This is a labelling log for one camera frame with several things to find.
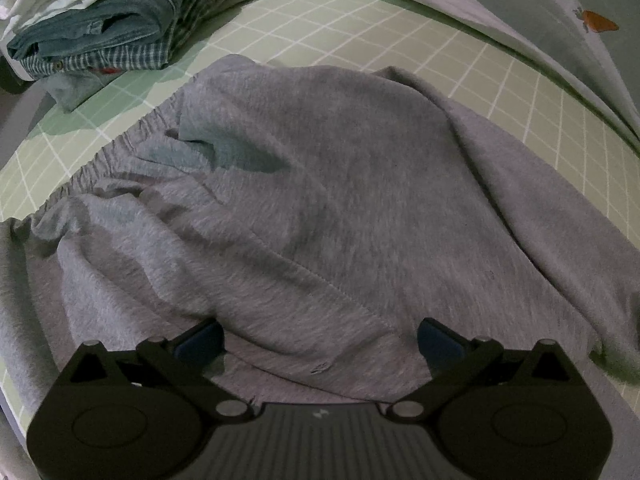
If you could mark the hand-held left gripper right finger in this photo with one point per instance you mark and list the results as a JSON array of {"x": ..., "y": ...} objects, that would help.
[{"x": 440, "y": 344}]

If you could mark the green grid bed sheet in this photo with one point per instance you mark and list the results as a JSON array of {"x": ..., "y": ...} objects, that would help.
[{"x": 350, "y": 25}]

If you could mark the grey sweatpants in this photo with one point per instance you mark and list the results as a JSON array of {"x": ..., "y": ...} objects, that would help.
[{"x": 320, "y": 220}]

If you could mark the folded plaid shirt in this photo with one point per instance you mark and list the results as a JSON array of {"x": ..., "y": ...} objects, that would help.
[{"x": 195, "y": 15}]

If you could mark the white carrot print quilt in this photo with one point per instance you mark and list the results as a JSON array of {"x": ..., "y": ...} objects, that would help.
[{"x": 525, "y": 5}]

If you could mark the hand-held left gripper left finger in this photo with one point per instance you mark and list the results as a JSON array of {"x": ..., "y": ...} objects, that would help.
[{"x": 199, "y": 344}]

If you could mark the folded blue denim jeans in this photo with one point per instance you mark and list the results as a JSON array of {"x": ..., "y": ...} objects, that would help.
[{"x": 115, "y": 20}]

